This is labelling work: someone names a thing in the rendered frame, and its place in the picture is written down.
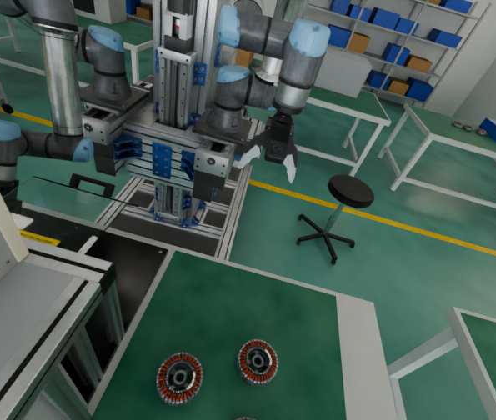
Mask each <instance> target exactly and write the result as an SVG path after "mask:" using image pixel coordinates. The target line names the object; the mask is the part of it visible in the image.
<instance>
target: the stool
mask: <svg viewBox="0 0 496 420"><path fill-rule="evenodd" d="M328 190H329V191H330V193H331V194H332V195H333V196H334V197H335V198H336V199H337V200H338V201H340V204H339V205H338V207H337V208H336V210H335V212H334V213H333V216H331V217H330V218H329V220H328V223H327V225H326V227H325V229H324V230H323V229H322V228H320V227H319V226H318V225H316V224H315V223H314V222H313V221H311V220H310V219H309V218H308V217H306V216H305V215H304V214H301V215H299V216H298V220H300V221H301V219H303V220H304V221H305V222H307V223H308V224H309V225H311V226H312V227H313V228H315V229H316V230H317V231H318V233H315V234H311V235H308V236H303V237H299V238H298V240H297V245H300V243H301V242H303V241H307V240H310V239H314V238H320V237H323V238H324V240H325V242H326V244H327V246H328V250H329V251H330V254H331V256H332V261H331V263H332V264H333V265H334V264H335V263H336V260H337V259H338V257H337V255H336V253H335V251H334V249H333V246H332V244H331V242H330V240H329V238H333V239H336V240H339V241H342V242H345V243H350V247H351V248H354V245H355V241H354V240H351V239H348V238H345V237H340V236H338V235H334V234H332V233H329V231H330V229H331V227H332V226H333V225H334V223H335V221H336V220H337V218H338V216H339V214H340V213H341V212H342V210H343V208H344V206H345V205H347V206H350V207H352V208H367V207H369V206H370V205H371V204H372V203H373V201H374V194H373V191H372V189H371V188H370V187H369V186H368V185H367V184H366V183H364V182H363V181H361V180H359V179H357V178H355V177H352V176H349V175H345V174H338V175H334V176H332V177H331V178H330V179H329V181H328Z"/></svg>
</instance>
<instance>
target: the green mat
mask: <svg viewBox="0 0 496 420"><path fill-rule="evenodd" d="M252 339H253V340H254V339H259V341H260V340H263V341H265V342H266V343H268V346H269V344H270V345H271V346H272V347H271V348H273V350H274V351H275V354H277V358H278V370H277V373H276V375H275V376H274V378H273V379H272V380H271V381H270V382H269V383H268V384H266V385H264V386H261V387H259V386H257V387H255V385H254V386H251V385H252V384H251V385H249V384H248V383H246V382H245V380H246V379H245V380H242V378H243V377H240V374H241V373H240V374H239V373H238V371H239V370H238V369H237V356H238V353H239V351H240V349H241V347H242V346H243V345H244V344H245V343H246V342H247V341H249V340H250V341H251V340H252ZM266 343H265V344H266ZM174 353H176V354H177V355H178V353H180V354H181V353H184V354H185V353H188V354H189V353H190V354H191V356H192V355H193V356H194V357H196V358H197V360H198V361H199V363H201V367H202V368H203V370H202V371H203V381H202V385H201V387H200V389H199V391H198V394H197V395H196V397H195V398H194V399H193V400H192V401H190V402H189V403H188V402H187V404H185V405H182V406H179V404H178V406H177V407H175V405H176V403H175V404H174V406H171V405H172V403H171V404H170V405H168V403H165V402H164V400H162V399H161V397H159V394H158V390H157V375H158V370H159V368H160V366H161V365H162V363H163V362H164V360H165V359H167V358H168V357H170V356H171V355H174ZM242 417H249V418H253V419H255V420H347V417H346V407H345V397H344V388H343V369H342V359H341V349H340V340H339V330H338V311H337V302H336V296H334V295H331V294H328V293H325V292H320V291H317V290H313V289H311V288H307V287H302V286H299V285H296V284H293V283H290V282H285V281H282V280H278V279H276V278H272V277H267V276H264V275H261V274H258V273H255V272H250V271H247V270H243V269H241V268H237V267H232V266H229V265H226V264H223V263H220V262H214V261H212V260H208V259H206V258H202V257H197V256H194V255H191V254H188V253H185V252H179V251H177V250H175V252H174V254H173V256H172V258H171V260H170V262H169V264H168V266H167V268H166V270H165V272H164V274H163V276H162V278H161V280H160V282H159V284H158V286H157V288H156V290H155V292H154V294H153V296H152V298H151V300H150V302H149V304H148V306H147V308H146V310H145V312H144V314H143V316H142V318H141V320H140V322H139V324H138V326H137V328H136V330H135V332H134V334H133V336H132V338H131V340H130V342H129V344H128V346H127V348H126V350H125V352H124V354H123V356H122V358H121V360H120V362H119V364H118V366H117V368H116V370H115V372H114V374H113V376H112V378H111V380H110V382H109V384H108V386H107V388H106V390H105V392H104V394H103V396H102V398H101V400H100V402H99V404H98V406H97V408H96V410H95V412H94V414H93V416H92V418H91V420H235V419H237V418H242Z"/></svg>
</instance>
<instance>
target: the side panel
mask: <svg viewBox="0 0 496 420"><path fill-rule="evenodd" d="M91 418H92V416H91V415H90V413H89V412H88V410H87V409H86V408H85V406H84V405H83V403H82V402H81V400H80V399H79V397H78V395H77V394H76V393H75V392H74V391H73V389H72V387H71V386H70V384H69V383H68V381H67V379H66V378H65V377H64V376H63V374H62V373H61V371H60V370H59V368H58V367H57V368H56V370H55V371H54V373H53V375H52V376H51V377H50V379H49V380H48V382H47V384H46V385H45V387H44V388H43V390H42V391H41V392H40V394H39V395H38V397H37V399H36V400H35V402H34V403H33V405H32V406H31V408H30V409H29V411H28V413H27V414H26V416H25V417H24V419H23V420H91Z"/></svg>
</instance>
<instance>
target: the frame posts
mask: <svg viewBox="0 0 496 420"><path fill-rule="evenodd" d="M98 307H99V310H100V313H101V316H102V320H103V325H104V327H105V331H106V334H107V337H108V342H109V343H113V340H114V342H115V344H117V345H119V344H120V343H121V341H122V340H121V338H123V337H124V335H125V332H124V327H123V319H122V314H121V309H120V305H119V300H118V291H117V286H116V282H115V280H114V282H113V284H112V285H111V287H110V288H109V289H108V291H107V292H106V294H105V295H104V297H103V299H102V300H101V302H100V303H99V304H98ZM67 355H68V357H69V359H70V361H71V363H72V364H73V366H74V368H75V369H76V371H77V373H78V375H79V377H80V378H81V380H82V381H83V384H84V385H85V386H89V384H90V385H91V386H92V388H97V387H98V384H99V382H98V379H102V377H103V372H102V369H101V367H100V365H99V362H98V359H97V357H96V354H95V352H94V350H93V346H92V344H91V342H90V339H89V337H88V334H87V331H86V328H85V327H83V329H82V331H81V332H80V333H79V334H78V336H77V338H76V339H75V341H74V342H73V344H72V346H71V347H70V348H69V349H68V352H67Z"/></svg>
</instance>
